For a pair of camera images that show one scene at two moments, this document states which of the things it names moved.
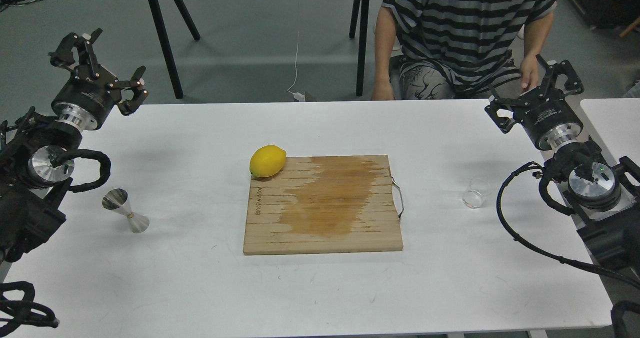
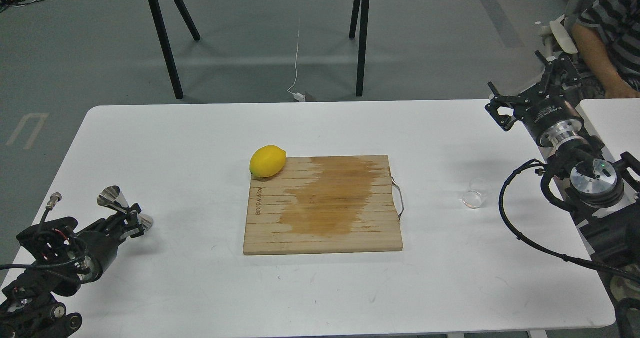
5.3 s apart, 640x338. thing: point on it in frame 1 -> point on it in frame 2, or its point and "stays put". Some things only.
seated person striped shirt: (451, 38) -> (608, 28)
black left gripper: (87, 97) -> (100, 244)
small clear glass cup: (478, 189) stays put
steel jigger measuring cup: (117, 200) stays put
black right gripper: (545, 114) stays put
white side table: (617, 121) stays put
